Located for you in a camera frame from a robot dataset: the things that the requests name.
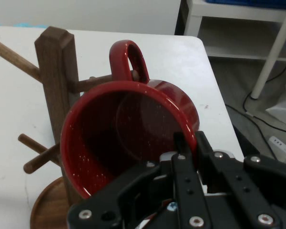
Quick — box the white power strip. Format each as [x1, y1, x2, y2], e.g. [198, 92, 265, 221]
[267, 135, 286, 166]

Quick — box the brown wooden mug tree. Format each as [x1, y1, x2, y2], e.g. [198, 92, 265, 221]
[0, 26, 141, 229]

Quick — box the white slanted furniture leg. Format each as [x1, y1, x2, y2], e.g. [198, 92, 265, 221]
[249, 6, 286, 100]

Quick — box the red enamel mug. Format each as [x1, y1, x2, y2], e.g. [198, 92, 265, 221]
[60, 39, 201, 200]

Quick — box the black floor cable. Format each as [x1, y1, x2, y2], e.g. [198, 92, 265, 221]
[225, 55, 286, 153]

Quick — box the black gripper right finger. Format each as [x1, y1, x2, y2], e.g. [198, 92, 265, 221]
[194, 130, 286, 229]

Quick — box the white shelf unit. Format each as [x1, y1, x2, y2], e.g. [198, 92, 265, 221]
[174, 0, 286, 63]

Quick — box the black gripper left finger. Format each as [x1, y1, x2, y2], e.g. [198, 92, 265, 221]
[67, 132, 215, 229]

